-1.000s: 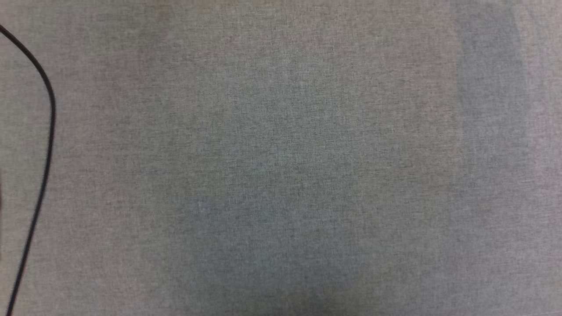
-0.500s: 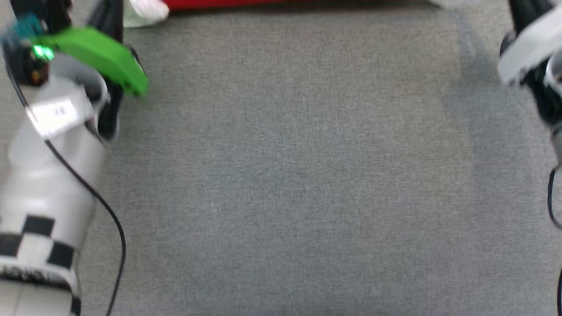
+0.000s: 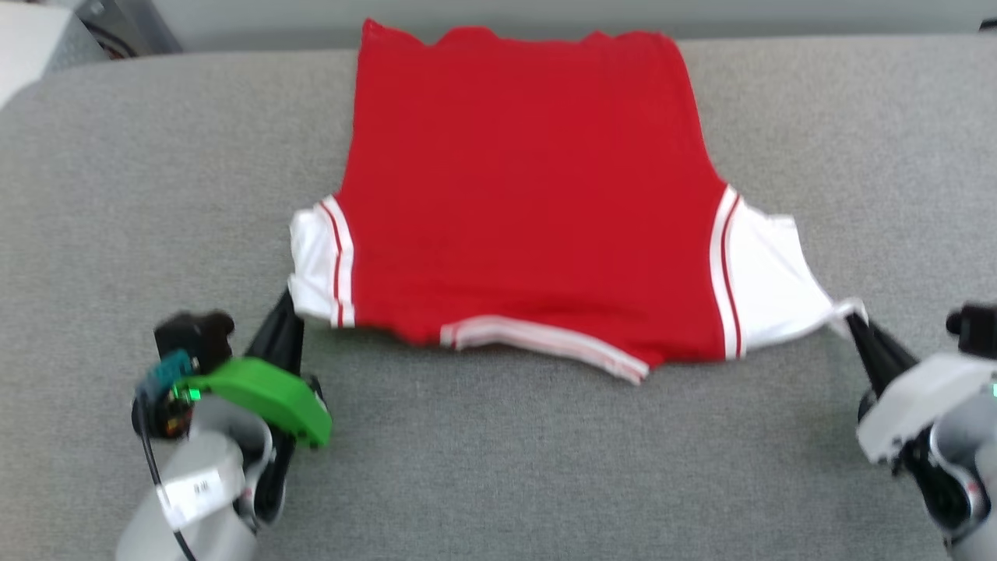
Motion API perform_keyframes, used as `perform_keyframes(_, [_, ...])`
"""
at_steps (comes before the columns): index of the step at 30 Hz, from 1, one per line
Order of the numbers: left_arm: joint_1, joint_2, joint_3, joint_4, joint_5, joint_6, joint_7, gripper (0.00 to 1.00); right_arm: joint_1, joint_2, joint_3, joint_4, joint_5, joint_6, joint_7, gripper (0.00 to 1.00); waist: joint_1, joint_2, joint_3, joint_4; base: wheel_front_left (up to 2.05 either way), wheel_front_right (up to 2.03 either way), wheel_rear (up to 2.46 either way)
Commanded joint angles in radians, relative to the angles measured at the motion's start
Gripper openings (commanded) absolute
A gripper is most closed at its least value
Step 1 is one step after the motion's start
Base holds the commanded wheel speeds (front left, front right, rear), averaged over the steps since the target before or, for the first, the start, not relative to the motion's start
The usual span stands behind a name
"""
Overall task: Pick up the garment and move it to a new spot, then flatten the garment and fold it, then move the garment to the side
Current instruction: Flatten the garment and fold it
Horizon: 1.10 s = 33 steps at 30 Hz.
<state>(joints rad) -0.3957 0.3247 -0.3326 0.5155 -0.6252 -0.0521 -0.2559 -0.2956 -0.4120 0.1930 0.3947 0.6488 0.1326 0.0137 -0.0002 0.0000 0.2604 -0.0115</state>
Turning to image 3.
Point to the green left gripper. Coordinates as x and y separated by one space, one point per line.
269 393

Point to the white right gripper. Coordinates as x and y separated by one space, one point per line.
915 405

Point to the red and white garment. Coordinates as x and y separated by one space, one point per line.
530 195

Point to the white grey robot left arm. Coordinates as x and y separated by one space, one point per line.
202 506

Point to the white grey robot right arm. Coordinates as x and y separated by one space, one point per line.
962 475

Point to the white paper label tag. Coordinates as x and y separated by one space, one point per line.
202 491

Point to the grey metal table leg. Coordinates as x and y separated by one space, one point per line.
160 27

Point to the white equipment box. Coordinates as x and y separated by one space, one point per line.
31 43

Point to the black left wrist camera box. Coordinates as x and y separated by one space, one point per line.
195 335

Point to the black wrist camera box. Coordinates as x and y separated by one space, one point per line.
977 327
195 335

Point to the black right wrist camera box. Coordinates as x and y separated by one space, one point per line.
977 327

